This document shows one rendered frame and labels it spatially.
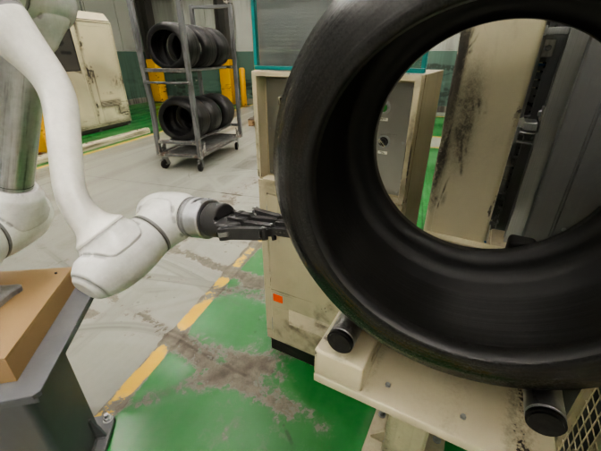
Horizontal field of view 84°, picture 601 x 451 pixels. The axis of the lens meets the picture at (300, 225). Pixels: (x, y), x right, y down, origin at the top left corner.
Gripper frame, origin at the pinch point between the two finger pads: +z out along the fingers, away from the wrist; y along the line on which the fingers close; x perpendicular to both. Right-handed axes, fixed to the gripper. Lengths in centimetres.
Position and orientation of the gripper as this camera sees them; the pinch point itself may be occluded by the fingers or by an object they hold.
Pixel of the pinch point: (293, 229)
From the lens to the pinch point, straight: 62.5
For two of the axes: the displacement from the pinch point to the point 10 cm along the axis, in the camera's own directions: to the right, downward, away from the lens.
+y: 4.8, -4.0, 7.9
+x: 1.1, 9.1, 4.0
